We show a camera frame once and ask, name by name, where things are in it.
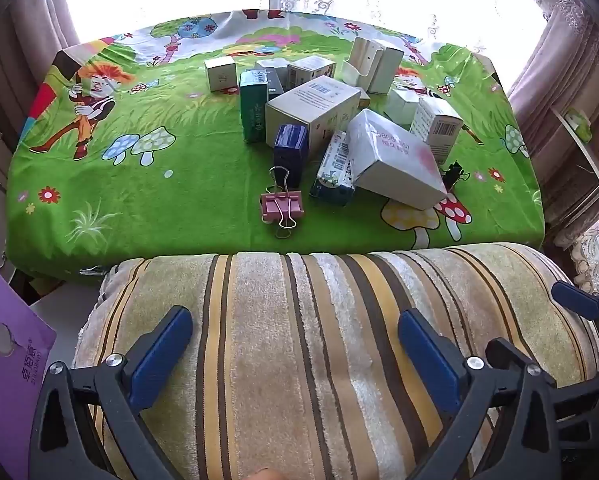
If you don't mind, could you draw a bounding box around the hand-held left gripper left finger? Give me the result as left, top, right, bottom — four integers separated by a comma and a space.
29, 305, 195, 480

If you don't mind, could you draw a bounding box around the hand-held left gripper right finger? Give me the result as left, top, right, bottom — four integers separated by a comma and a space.
397, 309, 563, 480

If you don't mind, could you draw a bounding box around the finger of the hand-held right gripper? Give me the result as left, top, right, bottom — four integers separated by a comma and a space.
553, 367, 599, 422
551, 281, 599, 356

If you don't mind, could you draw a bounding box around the purple cardboard box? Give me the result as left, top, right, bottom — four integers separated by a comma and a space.
0, 247, 57, 480

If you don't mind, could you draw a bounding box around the small white box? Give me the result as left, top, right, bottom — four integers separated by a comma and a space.
384, 89, 420, 128

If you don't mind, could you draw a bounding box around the green toothpaste box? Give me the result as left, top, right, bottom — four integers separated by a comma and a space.
239, 69, 270, 143

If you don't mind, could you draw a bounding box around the striped plush cushion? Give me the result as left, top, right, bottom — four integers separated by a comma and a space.
74, 242, 599, 480

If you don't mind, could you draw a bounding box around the green cartoon printed blanket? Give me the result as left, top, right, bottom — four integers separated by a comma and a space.
6, 10, 547, 281

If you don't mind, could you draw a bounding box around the black binder clip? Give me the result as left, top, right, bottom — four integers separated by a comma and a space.
442, 161, 470, 191

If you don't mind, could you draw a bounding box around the green white pouch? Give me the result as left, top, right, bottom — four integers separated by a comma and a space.
565, 107, 594, 143

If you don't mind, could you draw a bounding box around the pink binder clip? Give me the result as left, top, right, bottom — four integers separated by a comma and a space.
260, 166, 305, 239

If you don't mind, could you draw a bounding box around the large white box pink print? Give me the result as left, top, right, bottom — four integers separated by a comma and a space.
347, 108, 449, 211

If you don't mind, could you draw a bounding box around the blue white barcode box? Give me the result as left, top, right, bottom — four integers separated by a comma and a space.
309, 130, 355, 207

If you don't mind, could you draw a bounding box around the white box with blue label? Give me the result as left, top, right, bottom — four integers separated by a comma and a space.
410, 96, 464, 163

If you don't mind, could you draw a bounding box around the pink brown curtain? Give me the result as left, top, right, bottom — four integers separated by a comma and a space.
9, 0, 87, 61
507, 10, 599, 131

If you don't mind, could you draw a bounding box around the dark blue box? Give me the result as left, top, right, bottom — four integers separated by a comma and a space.
273, 124, 309, 191

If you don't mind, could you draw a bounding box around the large beige cardboard box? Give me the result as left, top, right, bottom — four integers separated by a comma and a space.
265, 76, 363, 147

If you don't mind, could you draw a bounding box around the small cream cube box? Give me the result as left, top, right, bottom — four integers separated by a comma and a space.
204, 56, 237, 92

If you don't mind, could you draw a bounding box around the black carton with product picture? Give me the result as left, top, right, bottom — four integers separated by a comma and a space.
266, 67, 285, 102

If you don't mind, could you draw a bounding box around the tall white box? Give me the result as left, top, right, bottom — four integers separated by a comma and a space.
368, 40, 405, 96

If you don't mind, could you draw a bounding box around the white plastic holder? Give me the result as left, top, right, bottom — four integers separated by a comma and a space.
342, 36, 384, 92

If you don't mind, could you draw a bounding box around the plain glossy white box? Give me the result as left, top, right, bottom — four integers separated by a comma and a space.
255, 57, 290, 74

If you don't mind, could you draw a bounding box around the white box with barcode label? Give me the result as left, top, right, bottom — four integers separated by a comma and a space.
286, 56, 337, 90

